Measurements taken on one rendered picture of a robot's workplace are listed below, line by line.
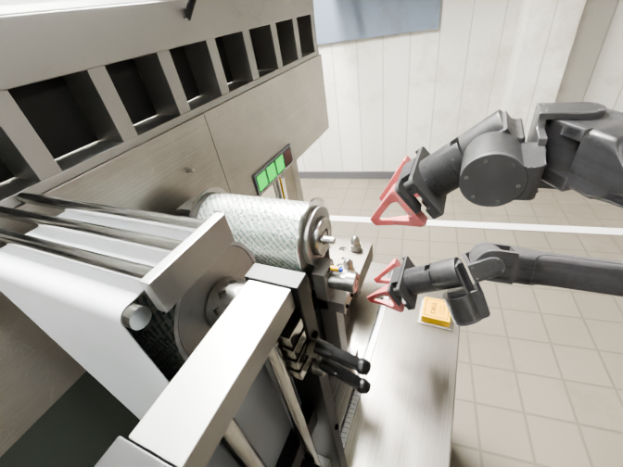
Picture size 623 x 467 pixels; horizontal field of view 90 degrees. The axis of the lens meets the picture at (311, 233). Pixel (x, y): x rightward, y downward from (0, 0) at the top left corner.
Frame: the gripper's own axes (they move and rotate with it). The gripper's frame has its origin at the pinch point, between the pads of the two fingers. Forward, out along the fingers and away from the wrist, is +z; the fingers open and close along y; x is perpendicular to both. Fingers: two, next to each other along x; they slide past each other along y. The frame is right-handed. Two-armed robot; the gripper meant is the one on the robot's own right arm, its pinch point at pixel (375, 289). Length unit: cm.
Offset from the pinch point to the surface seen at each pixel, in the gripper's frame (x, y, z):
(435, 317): -19.0, 6.9, -4.4
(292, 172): 21, 71, 56
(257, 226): 29.5, -10.2, 4.7
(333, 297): 9.3, -10.7, 0.9
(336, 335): -1.3, -11.1, 7.7
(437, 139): -56, 256, 40
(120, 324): 37, -41, -10
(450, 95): -27, 257, 14
